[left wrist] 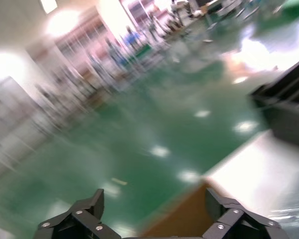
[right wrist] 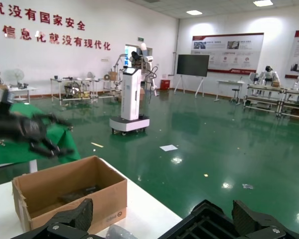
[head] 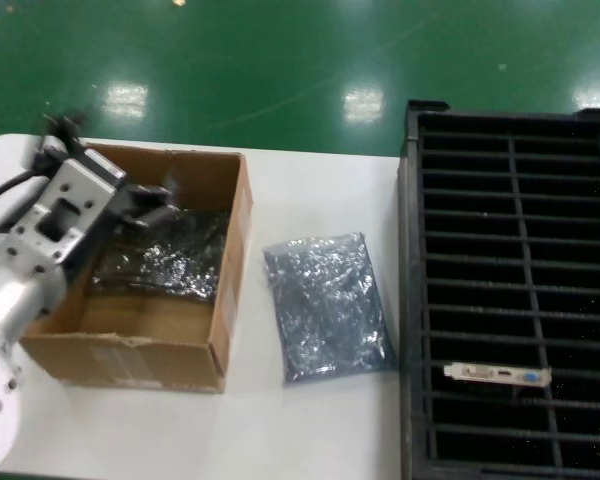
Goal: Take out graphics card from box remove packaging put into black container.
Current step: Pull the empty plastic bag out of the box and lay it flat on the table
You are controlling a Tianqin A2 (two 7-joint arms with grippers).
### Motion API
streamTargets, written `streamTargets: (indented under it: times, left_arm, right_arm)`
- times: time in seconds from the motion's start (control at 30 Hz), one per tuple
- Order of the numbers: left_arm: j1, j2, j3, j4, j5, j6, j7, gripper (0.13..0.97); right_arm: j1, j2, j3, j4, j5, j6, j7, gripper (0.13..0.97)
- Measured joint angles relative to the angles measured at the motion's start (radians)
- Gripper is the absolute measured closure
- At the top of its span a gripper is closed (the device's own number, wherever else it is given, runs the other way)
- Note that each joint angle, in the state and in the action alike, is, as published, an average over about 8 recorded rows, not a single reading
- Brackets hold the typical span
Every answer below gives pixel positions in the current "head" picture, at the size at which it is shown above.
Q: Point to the black slotted divider container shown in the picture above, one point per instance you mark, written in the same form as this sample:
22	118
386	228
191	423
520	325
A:
480	225

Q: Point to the graphics card with metal bracket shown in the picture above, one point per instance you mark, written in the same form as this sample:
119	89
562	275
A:
480	372

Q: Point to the silver left camera bracket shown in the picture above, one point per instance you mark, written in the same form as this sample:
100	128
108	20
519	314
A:
70	190

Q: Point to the bagged graphics card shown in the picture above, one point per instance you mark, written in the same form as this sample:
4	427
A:
170	260

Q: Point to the brown cardboard box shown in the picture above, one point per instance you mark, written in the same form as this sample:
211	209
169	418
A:
130	360

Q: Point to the silver antistatic bag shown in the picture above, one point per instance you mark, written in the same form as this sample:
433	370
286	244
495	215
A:
325	310

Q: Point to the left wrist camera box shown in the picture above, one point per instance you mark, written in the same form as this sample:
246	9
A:
102	167

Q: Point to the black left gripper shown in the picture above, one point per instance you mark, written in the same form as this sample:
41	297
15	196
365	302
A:
115	220

